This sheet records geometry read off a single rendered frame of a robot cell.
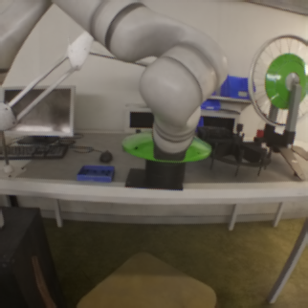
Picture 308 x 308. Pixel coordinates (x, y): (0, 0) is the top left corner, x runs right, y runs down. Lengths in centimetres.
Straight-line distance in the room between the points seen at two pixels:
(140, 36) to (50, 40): 156
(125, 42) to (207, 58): 9
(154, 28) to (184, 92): 8
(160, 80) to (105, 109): 142
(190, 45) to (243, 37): 159
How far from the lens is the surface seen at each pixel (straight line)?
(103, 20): 24
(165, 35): 24
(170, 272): 80
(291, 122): 119
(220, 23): 175
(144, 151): 57
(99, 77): 160
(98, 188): 71
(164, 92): 19
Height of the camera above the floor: 124
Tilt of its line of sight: 19 degrees down
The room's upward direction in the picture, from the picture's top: 3 degrees clockwise
